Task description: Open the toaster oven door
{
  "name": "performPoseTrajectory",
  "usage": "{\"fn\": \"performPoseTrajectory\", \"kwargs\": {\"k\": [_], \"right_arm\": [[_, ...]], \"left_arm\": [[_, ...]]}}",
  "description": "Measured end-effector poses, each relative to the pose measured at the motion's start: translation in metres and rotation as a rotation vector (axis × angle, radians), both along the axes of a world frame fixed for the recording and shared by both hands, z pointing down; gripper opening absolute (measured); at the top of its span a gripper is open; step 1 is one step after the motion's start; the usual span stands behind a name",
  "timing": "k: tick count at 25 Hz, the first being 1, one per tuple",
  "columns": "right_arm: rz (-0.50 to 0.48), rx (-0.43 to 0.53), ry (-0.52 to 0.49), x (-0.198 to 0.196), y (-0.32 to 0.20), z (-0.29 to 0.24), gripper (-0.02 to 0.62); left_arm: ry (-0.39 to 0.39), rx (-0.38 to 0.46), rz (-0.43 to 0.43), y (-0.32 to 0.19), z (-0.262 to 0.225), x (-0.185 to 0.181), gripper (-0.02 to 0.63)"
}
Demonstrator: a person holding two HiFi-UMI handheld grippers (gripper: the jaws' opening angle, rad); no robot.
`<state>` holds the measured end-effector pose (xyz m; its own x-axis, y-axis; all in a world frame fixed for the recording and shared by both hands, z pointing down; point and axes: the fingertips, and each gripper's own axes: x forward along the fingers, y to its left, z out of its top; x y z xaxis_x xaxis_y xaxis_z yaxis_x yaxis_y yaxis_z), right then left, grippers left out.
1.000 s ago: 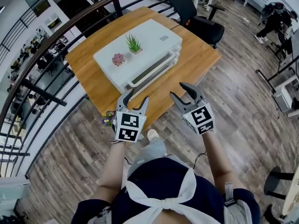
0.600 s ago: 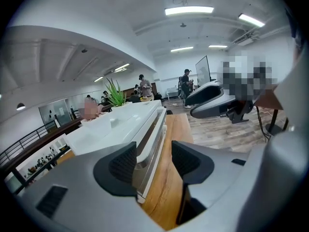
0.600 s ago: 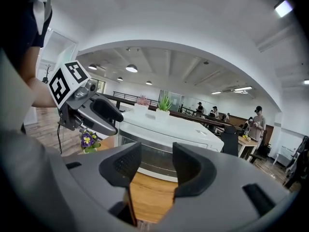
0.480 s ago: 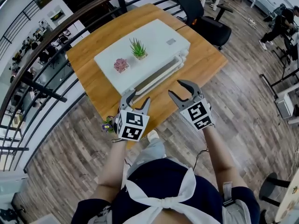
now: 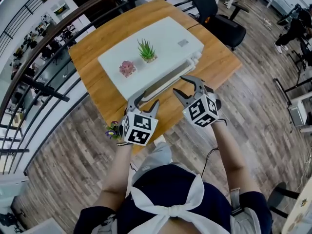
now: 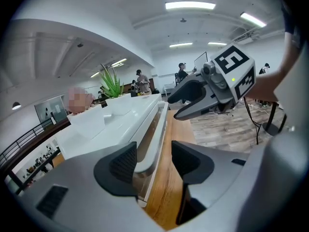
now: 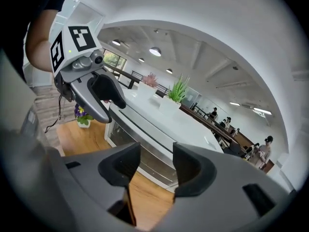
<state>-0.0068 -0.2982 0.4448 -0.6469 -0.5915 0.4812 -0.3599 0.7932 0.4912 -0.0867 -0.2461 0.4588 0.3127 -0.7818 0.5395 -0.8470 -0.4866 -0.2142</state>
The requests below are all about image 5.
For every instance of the white oven door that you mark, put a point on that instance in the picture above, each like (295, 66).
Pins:
(168, 79)

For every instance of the black office chair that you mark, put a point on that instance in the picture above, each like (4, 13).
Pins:
(226, 30)

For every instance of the wooden table with white legs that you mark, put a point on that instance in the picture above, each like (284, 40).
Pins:
(89, 64)

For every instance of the person's left forearm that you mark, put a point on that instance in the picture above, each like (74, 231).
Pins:
(117, 169)

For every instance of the person's navy top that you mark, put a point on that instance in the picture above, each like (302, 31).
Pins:
(168, 181)

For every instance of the pink succulent in white pot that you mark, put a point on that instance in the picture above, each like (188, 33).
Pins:
(127, 68)

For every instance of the white computer tower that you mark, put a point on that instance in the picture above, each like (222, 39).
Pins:
(297, 112)

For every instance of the pale round table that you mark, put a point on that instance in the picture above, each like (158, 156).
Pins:
(301, 213)

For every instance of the person's right forearm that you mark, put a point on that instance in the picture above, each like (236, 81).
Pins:
(229, 155)

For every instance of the person's pale shoe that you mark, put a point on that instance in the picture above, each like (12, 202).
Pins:
(159, 140)

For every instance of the black railing with brown handrail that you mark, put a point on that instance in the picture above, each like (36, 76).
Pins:
(52, 93)

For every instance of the white toaster oven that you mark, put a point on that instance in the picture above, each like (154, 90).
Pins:
(165, 38)

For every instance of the white tied scarf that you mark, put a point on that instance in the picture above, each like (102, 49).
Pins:
(174, 209)

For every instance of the purple flowers in white pot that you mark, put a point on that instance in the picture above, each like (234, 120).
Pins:
(112, 130)

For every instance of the green succulent in white pot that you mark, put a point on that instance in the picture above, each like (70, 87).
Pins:
(146, 51)

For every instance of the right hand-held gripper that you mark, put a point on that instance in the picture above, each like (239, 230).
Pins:
(202, 111)

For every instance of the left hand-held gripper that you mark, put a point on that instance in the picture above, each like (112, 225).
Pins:
(139, 128)

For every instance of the person's grey trousers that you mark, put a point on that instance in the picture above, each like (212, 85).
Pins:
(158, 157)

